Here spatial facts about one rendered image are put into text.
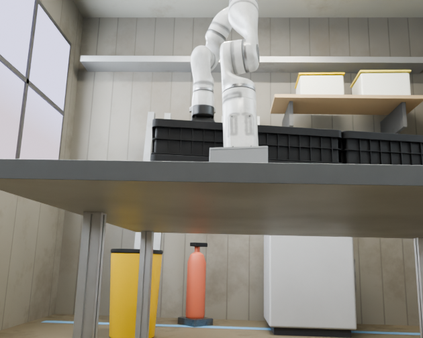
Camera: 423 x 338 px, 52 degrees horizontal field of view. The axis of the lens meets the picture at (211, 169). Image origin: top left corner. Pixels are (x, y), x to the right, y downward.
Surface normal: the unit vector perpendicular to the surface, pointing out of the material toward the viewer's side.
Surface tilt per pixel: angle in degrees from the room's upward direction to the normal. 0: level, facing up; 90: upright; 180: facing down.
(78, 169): 90
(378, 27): 90
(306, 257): 90
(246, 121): 86
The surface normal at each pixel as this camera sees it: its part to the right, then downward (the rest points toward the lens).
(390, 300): -0.04, -0.21
